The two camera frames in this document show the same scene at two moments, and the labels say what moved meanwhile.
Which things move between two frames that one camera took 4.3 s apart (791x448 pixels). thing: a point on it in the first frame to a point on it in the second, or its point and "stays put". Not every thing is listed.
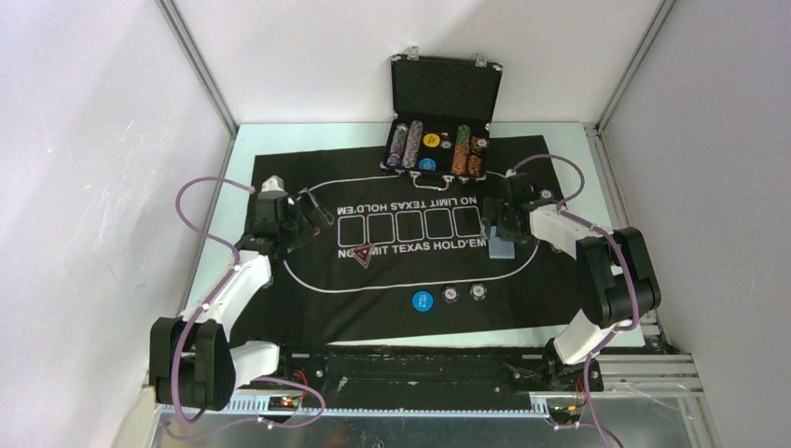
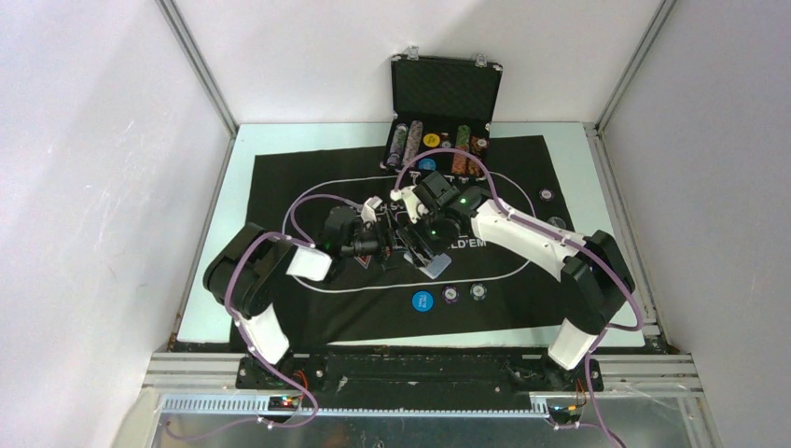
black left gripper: x=316 y=217 to x=384 y=244
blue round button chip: x=423 y=301 stays put
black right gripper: x=495 y=208 to x=412 y=243
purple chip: x=546 y=193 stays put
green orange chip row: x=461 y=150 stays put
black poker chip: x=478 y=291 stays put
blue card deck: x=501 y=248 to x=437 y=266
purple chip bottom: x=450 y=294 stays put
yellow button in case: x=431 y=140 stays put
